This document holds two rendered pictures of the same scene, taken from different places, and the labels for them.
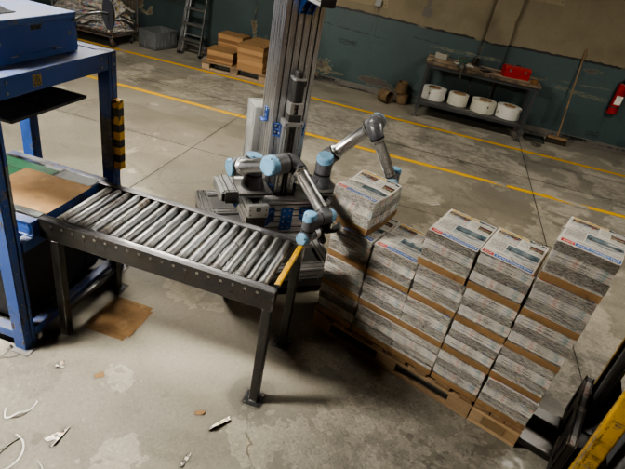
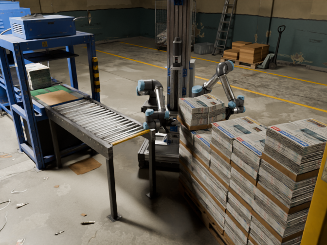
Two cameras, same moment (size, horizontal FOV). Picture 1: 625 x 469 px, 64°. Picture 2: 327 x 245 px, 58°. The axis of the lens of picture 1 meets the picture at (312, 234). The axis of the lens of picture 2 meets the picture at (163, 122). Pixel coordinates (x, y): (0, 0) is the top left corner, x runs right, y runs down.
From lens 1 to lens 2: 1.68 m
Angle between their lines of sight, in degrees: 33
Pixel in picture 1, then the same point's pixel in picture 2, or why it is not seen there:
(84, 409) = (39, 198)
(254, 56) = (248, 53)
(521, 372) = (263, 238)
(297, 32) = (174, 15)
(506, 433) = not seen: outside the picture
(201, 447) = (71, 229)
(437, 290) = (220, 168)
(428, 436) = not seen: outside the picture
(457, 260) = (226, 145)
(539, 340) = (269, 211)
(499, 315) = (248, 189)
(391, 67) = not seen: outside the picture
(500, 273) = (244, 154)
